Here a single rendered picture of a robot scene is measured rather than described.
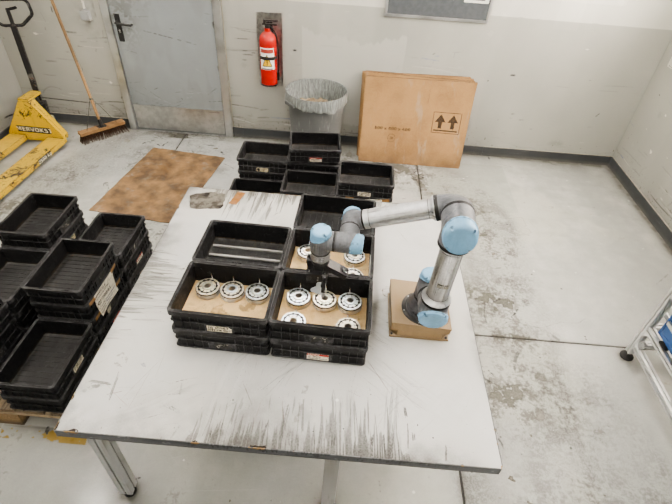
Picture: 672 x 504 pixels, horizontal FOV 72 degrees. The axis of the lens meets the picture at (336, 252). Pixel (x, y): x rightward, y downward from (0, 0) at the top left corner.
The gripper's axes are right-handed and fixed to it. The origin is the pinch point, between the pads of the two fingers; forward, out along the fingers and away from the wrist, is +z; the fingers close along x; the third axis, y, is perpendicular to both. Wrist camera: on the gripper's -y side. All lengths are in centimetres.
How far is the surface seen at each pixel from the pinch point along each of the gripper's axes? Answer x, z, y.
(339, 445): 55, 17, -12
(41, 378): 23, 65, 137
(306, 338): 19.1, 7.4, 5.0
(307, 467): 43, 90, 2
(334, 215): -66, 21, 1
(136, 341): 20, 22, 77
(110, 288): -31, 60, 123
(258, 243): -37, 17, 37
